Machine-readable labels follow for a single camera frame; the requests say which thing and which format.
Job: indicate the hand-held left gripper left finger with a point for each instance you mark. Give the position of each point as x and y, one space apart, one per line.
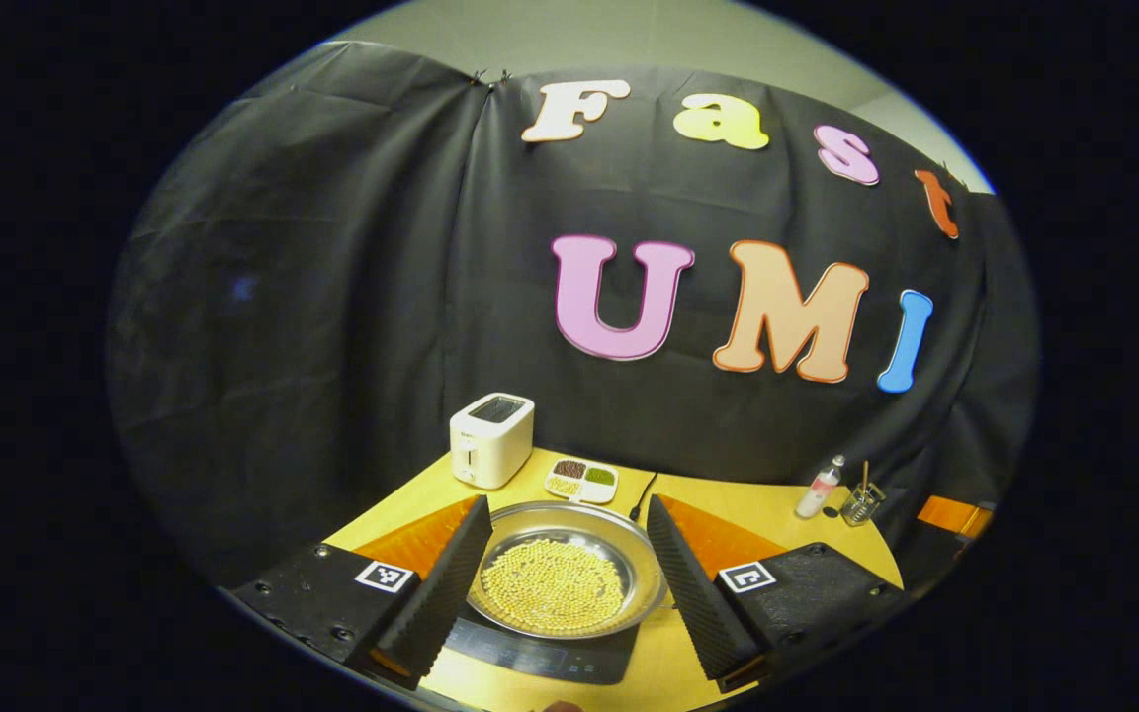
451 583

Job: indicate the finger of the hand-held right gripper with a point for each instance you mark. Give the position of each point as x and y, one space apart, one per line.
950 514

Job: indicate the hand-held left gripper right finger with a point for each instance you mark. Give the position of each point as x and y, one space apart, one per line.
693 593

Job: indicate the stainless steel pot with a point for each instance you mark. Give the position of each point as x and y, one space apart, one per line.
644 583

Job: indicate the black induction cooktop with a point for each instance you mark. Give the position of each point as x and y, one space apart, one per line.
540 658

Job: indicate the pile of yellow soybeans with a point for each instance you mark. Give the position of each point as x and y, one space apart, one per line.
552 585

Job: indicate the clear bottle pink label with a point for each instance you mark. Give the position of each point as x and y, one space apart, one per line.
817 491

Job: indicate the white toaster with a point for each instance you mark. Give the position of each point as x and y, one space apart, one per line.
490 445

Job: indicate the white divided bean dish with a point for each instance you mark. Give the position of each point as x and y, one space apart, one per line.
581 482

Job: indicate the black backdrop cloth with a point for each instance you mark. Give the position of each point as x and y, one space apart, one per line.
332 346

